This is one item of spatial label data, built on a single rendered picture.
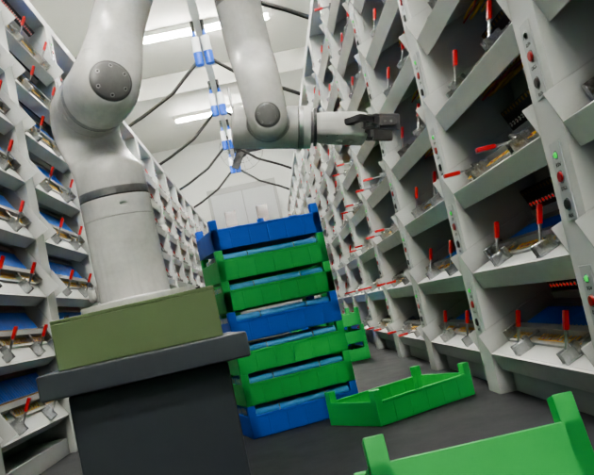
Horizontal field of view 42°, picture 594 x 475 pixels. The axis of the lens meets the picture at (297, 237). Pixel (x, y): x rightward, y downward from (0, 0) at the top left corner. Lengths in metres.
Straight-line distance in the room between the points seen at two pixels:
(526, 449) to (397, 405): 1.06
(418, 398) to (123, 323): 0.82
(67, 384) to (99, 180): 0.34
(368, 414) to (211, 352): 0.67
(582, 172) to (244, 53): 0.67
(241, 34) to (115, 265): 0.53
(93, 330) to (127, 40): 0.50
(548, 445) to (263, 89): 0.90
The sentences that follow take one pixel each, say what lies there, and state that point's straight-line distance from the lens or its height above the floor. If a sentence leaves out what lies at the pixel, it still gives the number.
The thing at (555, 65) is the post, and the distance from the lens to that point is 1.22.
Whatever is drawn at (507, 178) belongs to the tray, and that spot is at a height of 0.45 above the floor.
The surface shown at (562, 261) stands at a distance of 1.32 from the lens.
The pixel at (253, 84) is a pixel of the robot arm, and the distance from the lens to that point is 1.44.
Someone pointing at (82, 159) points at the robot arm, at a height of 0.62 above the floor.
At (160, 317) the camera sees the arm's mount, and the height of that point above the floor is 0.33.
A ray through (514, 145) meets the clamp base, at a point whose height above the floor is 0.50.
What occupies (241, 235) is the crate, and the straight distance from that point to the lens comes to 1.98.
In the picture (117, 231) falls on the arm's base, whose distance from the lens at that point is 1.31.
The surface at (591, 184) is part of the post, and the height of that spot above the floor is 0.38.
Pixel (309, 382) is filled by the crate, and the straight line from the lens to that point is 2.01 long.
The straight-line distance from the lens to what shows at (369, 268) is 3.93.
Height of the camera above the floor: 0.30
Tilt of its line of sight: 5 degrees up
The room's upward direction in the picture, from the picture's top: 12 degrees counter-clockwise
